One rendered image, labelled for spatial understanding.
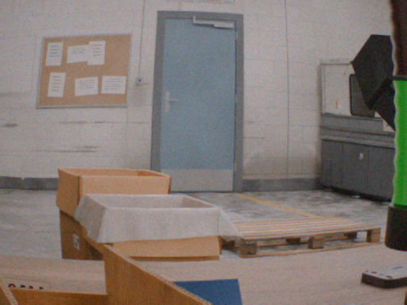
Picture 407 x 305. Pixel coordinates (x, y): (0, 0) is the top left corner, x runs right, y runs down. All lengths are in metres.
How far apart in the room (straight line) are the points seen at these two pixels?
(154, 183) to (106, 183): 0.24
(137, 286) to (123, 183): 3.92
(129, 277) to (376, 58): 0.22
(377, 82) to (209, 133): 11.10
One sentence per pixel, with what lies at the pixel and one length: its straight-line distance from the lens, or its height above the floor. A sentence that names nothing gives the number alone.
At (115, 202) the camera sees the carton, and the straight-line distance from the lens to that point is 4.46.
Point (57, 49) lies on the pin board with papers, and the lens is 11.28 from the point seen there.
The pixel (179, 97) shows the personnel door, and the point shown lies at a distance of 11.57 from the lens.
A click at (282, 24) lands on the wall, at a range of 12.05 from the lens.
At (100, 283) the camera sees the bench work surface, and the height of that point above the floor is 0.90.
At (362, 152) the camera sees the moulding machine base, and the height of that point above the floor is 0.56.
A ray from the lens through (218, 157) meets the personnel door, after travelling 11.73.
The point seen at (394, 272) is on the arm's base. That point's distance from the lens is 0.91.
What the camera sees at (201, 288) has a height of 0.94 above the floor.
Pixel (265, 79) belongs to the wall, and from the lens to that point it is 11.92.
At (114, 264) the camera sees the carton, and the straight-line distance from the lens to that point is 0.67.
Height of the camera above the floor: 1.08
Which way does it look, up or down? 3 degrees down
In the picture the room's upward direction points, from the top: 1 degrees clockwise
